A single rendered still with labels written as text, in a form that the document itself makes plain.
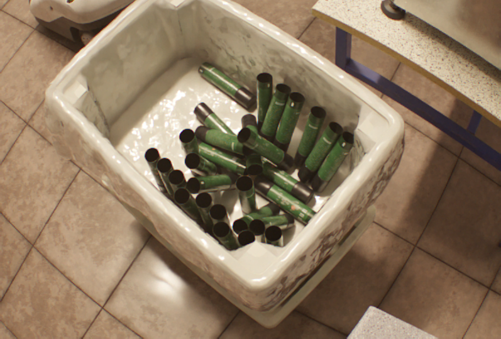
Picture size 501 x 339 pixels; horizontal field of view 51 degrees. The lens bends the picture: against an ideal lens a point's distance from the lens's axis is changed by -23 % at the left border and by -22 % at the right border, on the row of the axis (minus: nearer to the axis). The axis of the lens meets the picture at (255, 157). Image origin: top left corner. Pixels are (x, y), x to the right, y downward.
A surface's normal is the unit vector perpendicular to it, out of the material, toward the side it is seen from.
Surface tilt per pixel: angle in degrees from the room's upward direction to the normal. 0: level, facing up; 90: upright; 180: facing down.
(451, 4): 90
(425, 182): 0
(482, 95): 0
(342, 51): 90
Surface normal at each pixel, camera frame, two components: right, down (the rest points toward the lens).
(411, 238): -0.07, -0.43
